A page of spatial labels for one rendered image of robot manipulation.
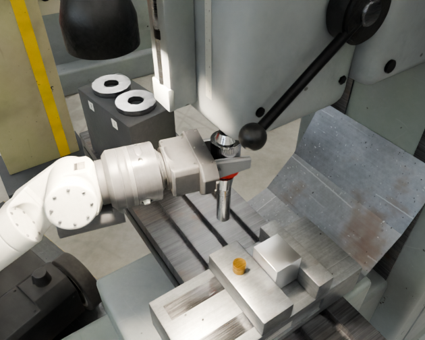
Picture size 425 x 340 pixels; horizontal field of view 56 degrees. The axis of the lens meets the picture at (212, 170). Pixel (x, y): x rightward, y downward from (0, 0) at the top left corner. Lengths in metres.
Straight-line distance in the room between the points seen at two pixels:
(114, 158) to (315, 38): 0.30
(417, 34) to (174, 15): 0.31
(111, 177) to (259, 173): 1.92
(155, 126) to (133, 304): 0.38
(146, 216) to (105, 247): 1.19
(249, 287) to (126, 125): 0.42
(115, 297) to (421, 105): 0.71
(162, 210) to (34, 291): 0.49
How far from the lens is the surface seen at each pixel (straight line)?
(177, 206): 0.92
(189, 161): 0.57
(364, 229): 0.93
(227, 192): 0.66
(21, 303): 1.29
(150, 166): 0.55
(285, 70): 0.45
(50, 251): 1.62
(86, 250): 2.11
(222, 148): 0.58
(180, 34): 0.45
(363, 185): 0.94
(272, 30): 0.41
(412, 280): 1.07
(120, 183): 0.55
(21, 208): 0.64
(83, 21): 0.39
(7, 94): 2.37
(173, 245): 0.85
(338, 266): 0.76
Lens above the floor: 1.60
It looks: 41 degrees down
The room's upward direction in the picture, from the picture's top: straight up
